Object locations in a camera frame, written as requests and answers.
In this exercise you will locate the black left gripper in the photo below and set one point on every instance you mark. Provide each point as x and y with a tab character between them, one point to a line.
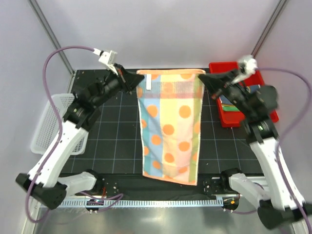
126	80

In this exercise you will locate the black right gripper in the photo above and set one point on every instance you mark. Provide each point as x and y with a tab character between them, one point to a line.
216	82

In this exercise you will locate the yellow patterned towel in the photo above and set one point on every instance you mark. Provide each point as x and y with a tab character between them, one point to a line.
231	98

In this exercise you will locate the green microfiber towel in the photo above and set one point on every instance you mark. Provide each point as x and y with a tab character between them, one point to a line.
230	108

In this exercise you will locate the orange towel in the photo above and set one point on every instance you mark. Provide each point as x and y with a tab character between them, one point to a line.
170	106

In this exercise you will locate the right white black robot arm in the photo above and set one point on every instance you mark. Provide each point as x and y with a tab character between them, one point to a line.
264	141

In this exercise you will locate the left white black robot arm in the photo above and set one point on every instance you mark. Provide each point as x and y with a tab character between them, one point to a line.
43	182

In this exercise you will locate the red plastic bin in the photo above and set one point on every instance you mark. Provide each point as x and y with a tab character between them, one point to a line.
231	116

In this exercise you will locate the white perforated plastic basket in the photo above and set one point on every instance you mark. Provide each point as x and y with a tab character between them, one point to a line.
48	127

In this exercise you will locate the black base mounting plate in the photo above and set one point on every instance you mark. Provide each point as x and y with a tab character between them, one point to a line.
138	187

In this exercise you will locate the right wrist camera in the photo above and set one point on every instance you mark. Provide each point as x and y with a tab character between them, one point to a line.
247	66

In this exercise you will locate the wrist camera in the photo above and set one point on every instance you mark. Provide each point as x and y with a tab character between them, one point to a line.
107	58
247	66

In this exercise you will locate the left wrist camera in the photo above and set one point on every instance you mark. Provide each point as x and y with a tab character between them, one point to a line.
107	58

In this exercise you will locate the aluminium frame rail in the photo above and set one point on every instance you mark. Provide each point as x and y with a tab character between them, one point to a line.
161	201

